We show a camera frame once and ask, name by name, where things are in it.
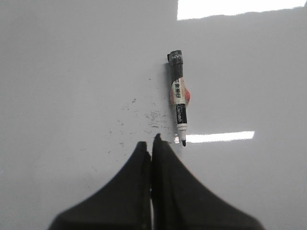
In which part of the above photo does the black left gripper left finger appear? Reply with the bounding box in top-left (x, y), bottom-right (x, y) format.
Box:
top-left (50, 141), bottom-right (151, 230)

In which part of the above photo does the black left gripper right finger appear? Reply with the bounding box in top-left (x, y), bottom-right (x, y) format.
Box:
top-left (152, 134), bottom-right (264, 230)

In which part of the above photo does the black white whiteboard marker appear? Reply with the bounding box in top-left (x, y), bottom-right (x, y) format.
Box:
top-left (167, 50), bottom-right (190, 147)

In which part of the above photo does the white whiteboard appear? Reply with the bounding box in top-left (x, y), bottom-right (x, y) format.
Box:
top-left (0, 0), bottom-right (307, 230)

